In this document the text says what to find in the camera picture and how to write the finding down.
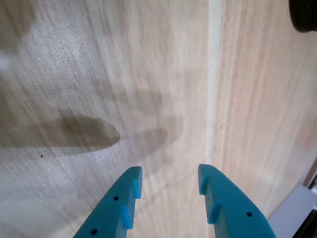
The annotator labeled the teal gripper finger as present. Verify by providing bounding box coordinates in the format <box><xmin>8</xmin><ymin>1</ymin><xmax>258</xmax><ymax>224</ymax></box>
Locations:
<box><xmin>197</xmin><ymin>163</ymin><xmax>277</xmax><ymax>238</ymax></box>
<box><xmin>73</xmin><ymin>166</ymin><xmax>143</xmax><ymax>238</ymax></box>

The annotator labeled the black mesh pen holder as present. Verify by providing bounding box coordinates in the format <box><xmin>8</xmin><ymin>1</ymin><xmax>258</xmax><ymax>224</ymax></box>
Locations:
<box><xmin>288</xmin><ymin>0</ymin><xmax>317</xmax><ymax>33</ymax></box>

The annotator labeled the grey panel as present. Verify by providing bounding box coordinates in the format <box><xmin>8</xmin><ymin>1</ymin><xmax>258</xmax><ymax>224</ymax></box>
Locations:
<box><xmin>267</xmin><ymin>185</ymin><xmax>317</xmax><ymax>238</ymax></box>

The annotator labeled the black bar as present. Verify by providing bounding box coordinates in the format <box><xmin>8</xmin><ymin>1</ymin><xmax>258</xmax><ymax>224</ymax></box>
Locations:
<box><xmin>292</xmin><ymin>209</ymin><xmax>317</xmax><ymax>238</ymax></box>

